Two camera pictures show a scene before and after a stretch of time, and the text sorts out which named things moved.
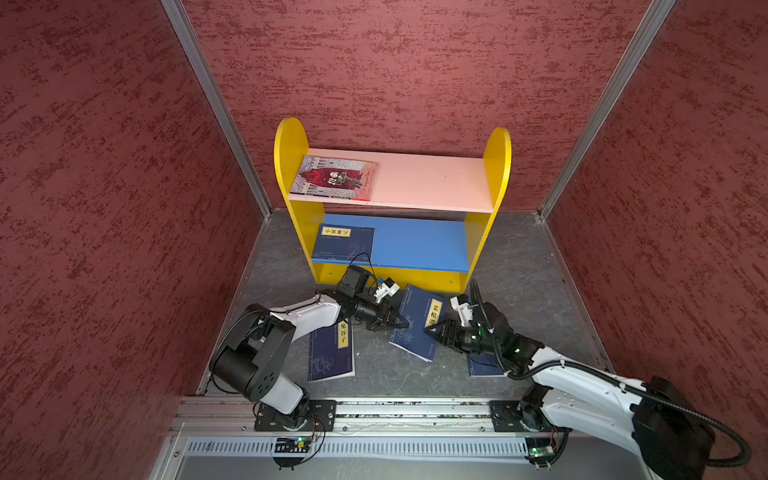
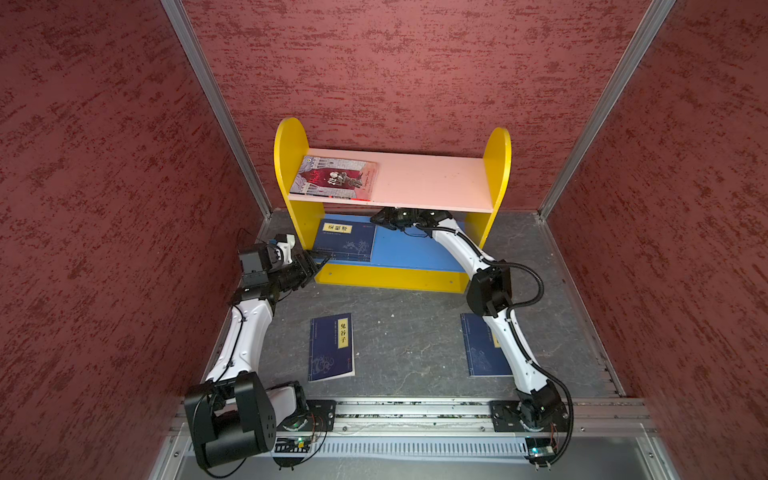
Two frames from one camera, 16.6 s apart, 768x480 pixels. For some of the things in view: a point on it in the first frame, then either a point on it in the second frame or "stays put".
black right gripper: x=449 y=327 to x=390 y=219
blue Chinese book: x=420 y=310 to x=347 y=241
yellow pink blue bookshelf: x=418 y=219 stays put
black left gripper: x=381 y=320 to x=313 y=267
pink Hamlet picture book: x=334 y=177 stays put
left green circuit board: x=292 y=445 stays put
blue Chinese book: x=331 y=352 stays put
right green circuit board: x=539 y=450 stays put
